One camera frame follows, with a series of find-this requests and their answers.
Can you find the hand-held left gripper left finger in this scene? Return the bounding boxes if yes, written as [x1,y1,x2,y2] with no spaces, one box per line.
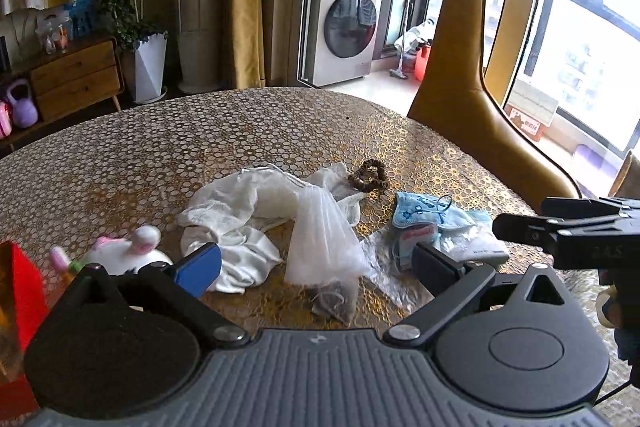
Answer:
[47,242,251,350]

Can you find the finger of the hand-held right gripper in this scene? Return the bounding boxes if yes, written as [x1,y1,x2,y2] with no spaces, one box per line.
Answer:
[541,197,640,218]
[492,212,640,249]

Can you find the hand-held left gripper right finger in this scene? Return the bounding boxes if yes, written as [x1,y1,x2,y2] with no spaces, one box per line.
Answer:
[382,242,581,353]

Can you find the white satin cloth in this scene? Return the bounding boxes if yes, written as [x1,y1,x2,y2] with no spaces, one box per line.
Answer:
[180,226,284,295]

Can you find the clear plastic bag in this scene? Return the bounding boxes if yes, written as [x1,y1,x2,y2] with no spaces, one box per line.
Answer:
[285,186,372,326]
[361,231,437,309]

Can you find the person's right hand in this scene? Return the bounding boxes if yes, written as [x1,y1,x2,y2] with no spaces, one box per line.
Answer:
[599,288,621,328]

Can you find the white packet with red label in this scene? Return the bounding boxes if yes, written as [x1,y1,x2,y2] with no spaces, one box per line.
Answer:
[397,224,443,273]

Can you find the purple storage box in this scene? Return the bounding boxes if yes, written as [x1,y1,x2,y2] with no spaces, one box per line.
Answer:
[570,144,626,198]

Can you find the clear packet of white masks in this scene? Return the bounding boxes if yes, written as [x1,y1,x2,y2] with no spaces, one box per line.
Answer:
[439,209,511,266]

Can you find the blue face mask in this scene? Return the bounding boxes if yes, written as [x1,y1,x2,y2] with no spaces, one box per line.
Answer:
[391,191,476,234]

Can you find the white mesh gauze cloth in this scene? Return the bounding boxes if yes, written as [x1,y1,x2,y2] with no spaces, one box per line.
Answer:
[177,163,363,258]

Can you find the white and pink plush toy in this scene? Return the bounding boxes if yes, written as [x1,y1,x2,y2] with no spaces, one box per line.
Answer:
[49,226,174,279]

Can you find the brown scrunchie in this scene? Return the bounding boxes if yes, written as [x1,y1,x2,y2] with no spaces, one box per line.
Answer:
[348,159,388,194]

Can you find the cardboard box with red label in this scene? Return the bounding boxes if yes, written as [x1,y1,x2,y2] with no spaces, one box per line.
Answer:
[504,79,559,142]

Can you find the tan leather chair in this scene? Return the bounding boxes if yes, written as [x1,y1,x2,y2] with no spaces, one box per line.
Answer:
[407,0,581,215]

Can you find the red bucket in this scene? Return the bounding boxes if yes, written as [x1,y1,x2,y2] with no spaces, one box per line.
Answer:
[412,44,434,82]

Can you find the floor mop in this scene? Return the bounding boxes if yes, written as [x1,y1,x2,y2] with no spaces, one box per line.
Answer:
[389,0,417,80]

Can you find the potted plant in white pot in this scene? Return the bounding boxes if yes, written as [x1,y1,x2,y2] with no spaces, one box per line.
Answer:
[75,0,171,104]

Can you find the white plastic bags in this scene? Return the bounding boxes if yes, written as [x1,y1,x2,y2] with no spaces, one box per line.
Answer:
[395,19,434,54]

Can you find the wooden drawer cabinet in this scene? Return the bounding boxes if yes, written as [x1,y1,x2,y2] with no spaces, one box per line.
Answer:
[0,34,126,158]

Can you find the purple kettlebell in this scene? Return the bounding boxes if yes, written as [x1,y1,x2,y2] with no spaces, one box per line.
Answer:
[4,79,39,129]

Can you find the silver washing machine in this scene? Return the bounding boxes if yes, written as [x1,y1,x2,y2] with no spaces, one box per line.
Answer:
[306,0,386,88]

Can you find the beige round column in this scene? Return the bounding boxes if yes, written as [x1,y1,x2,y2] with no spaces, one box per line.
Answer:
[176,0,233,94]

